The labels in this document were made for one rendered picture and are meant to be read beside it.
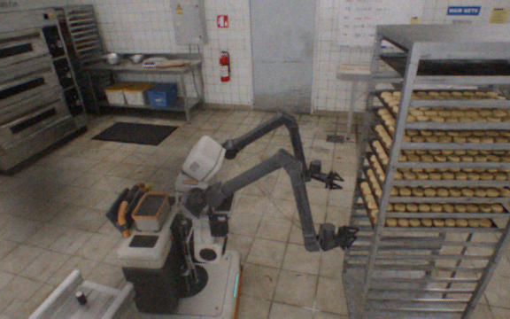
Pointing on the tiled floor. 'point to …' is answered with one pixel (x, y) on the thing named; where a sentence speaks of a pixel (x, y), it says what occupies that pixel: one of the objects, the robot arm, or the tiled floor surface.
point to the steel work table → (154, 73)
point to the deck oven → (20, 85)
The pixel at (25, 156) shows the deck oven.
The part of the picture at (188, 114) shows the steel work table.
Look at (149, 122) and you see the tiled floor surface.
